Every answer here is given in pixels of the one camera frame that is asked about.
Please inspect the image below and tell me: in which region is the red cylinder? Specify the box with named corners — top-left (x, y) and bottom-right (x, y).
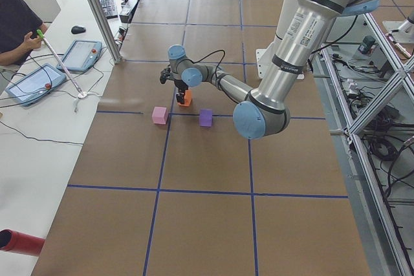
top-left (1, 229), bottom-right (45, 257)

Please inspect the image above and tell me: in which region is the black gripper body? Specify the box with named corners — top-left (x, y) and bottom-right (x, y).
top-left (174, 80), bottom-right (188, 94)

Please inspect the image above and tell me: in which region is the person in black shirt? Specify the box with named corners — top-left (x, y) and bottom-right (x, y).
top-left (1, 0), bottom-right (47, 67)

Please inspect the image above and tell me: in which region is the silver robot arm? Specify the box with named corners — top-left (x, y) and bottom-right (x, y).
top-left (160, 0), bottom-right (380, 139)

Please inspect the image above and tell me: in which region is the orange foam block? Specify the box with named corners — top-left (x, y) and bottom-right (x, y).
top-left (179, 89), bottom-right (192, 107)

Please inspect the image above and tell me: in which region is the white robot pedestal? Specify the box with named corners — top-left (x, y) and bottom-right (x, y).
top-left (256, 0), bottom-right (298, 79)

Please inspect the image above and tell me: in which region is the pink foam block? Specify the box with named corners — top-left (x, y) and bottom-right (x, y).
top-left (151, 106), bottom-right (169, 125)

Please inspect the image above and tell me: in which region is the far teach pendant tablet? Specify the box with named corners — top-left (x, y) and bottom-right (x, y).
top-left (61, 40), bottom-right (103, 72)

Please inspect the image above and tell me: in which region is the black keyboard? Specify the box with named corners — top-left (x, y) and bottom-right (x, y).
top-left (99, 0), bottom-right (118, 19)

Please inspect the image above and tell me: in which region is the aluminium frame post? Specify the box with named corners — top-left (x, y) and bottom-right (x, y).
top-left (87, 0), bottom-right (122, 64)

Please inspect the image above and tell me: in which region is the black computer mouse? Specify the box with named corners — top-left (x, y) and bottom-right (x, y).
top-left (71, 25), bottom-right (86, 34)

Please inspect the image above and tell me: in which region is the brown paper table cover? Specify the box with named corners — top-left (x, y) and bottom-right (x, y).
top-left (33, 0), bottom-right (370, 275)

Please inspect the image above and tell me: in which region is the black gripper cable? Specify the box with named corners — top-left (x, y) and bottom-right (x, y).
top-left (192, 49), bottom-right (227, 83)

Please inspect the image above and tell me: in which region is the purple foam block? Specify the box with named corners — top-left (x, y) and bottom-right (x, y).
top-left (199, 109), bottom-right (213, 127)

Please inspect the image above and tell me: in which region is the near teach pendant tablet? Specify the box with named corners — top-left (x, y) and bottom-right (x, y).
top-left (5, 63), bottom-right (67, 106)

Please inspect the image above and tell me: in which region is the teach pendant tablet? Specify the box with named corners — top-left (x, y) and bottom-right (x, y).
top-left (5, 63), bottom-right (67, 106)
top-left (61, 40), bottom-right (103, 72)

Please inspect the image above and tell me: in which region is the long reacher stick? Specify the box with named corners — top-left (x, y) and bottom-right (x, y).
top-left (36, 29), bottom-right (100, 113)

